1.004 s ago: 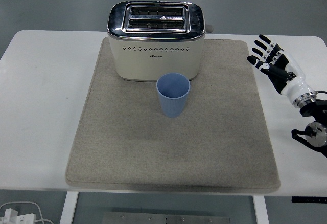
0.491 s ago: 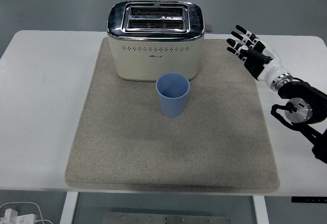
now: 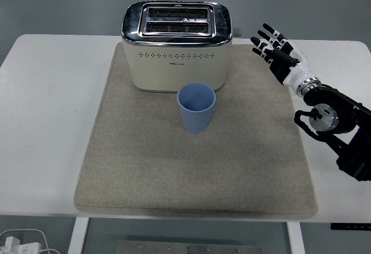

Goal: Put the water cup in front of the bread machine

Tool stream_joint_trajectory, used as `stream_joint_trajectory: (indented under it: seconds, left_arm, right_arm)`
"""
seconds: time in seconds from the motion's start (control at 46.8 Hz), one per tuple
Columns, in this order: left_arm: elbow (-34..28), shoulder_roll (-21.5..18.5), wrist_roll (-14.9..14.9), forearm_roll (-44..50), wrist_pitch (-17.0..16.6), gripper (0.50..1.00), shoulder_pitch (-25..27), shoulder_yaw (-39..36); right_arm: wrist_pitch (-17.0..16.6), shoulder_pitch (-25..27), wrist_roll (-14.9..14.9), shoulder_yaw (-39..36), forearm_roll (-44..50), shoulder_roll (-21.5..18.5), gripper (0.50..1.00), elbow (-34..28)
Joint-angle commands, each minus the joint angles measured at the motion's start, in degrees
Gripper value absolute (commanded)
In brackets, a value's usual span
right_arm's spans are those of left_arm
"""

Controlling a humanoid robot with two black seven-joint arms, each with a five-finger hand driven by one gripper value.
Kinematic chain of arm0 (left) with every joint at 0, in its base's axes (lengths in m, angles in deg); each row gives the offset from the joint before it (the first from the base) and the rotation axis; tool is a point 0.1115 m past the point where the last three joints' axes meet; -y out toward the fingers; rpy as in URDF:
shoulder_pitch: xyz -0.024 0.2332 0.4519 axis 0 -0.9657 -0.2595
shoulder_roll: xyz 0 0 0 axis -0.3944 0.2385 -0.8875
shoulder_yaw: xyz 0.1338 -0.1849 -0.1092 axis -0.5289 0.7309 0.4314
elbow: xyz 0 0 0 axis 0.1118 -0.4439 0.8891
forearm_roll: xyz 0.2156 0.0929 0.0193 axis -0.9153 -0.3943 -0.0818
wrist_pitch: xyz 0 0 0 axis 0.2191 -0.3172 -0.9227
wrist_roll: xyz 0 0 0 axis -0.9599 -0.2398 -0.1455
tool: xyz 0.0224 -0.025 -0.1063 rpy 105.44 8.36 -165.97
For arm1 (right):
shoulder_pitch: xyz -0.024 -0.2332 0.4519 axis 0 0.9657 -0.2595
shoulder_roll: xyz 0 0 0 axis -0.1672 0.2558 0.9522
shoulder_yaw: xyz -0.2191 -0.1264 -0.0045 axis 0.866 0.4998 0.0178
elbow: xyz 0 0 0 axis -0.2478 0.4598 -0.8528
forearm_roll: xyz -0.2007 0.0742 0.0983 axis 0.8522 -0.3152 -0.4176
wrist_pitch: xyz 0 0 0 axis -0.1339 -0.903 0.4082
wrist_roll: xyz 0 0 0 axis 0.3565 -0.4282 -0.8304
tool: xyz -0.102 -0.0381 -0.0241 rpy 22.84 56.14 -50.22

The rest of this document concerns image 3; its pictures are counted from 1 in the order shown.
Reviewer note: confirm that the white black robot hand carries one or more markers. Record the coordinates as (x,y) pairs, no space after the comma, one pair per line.
(297,68)

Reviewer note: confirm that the blue ribbed water cup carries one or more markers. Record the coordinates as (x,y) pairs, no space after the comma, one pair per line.
(194,120)

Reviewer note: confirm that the cream chrome two-slot toaster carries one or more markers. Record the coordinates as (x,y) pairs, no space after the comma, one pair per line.
(176,68)

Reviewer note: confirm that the beige fabric table mat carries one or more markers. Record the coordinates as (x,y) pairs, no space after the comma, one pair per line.
(174,164)

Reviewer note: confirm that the black table control panel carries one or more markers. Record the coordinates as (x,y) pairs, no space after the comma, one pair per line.
(350,226)

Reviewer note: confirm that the white table leg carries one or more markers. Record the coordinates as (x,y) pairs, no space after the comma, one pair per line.
(77,236)
(296,239)

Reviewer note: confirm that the grey metal plate with screws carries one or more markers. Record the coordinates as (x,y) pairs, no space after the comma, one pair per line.
(188,248)

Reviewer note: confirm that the white power strip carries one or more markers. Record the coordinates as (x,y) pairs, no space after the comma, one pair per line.
(24,248)

